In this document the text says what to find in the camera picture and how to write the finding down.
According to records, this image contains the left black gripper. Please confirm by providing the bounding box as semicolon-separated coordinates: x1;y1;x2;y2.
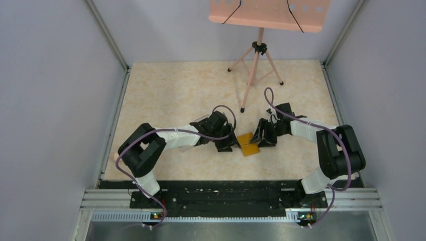
210;123;241;152

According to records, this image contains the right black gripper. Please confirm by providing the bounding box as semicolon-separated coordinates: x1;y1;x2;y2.
250;118;287;148

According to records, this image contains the orange leather card holder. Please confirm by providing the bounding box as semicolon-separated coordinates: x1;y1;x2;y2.
237;133;260;157

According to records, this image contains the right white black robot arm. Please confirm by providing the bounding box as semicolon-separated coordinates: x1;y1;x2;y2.
250;103;366;207

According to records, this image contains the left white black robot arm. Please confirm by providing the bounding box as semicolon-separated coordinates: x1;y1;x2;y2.
118;110;240;208

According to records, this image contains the clear plastic card box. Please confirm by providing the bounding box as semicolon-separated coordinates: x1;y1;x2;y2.
178;114;209;153

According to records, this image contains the pink music stand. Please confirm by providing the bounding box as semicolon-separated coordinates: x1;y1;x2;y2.
208;0;331;112

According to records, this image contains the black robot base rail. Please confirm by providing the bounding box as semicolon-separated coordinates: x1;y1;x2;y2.
98;179;363;218

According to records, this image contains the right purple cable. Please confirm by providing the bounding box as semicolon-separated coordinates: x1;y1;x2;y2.
264;87;354;228

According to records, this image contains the purple cable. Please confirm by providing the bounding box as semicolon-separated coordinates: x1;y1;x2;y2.
115;105;238;230
264;87;354;228

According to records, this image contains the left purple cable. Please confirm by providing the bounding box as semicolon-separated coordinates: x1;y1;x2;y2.
115;105;238;230

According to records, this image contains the white slotted cable duct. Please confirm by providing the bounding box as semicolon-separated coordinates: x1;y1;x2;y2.
91;211;313;223

